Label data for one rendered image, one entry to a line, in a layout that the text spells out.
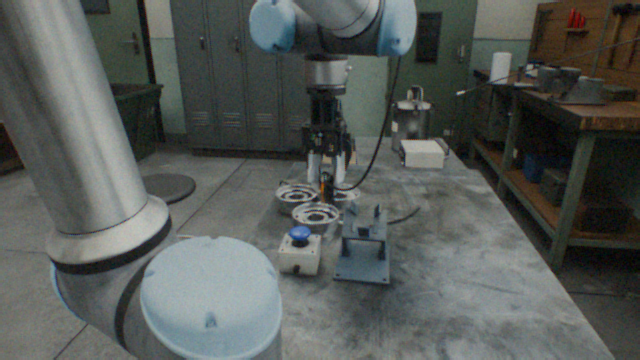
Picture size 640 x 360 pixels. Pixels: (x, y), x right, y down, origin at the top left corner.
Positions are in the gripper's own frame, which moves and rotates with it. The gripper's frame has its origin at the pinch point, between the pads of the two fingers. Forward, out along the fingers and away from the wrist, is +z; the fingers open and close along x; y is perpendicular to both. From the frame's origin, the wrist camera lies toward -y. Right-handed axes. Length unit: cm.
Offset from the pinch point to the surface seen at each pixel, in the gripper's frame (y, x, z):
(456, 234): -8.7, 27.7, 13.0
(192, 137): -274, -178, 71
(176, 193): -58, -69, 31
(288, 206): -11.1, -11.1, 10.5
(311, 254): 11.6, -0.9, 8.7
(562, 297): 10.5, 42.2, 13.0
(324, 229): -1.4, -0.7, 10.5
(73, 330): -42, -117, 93
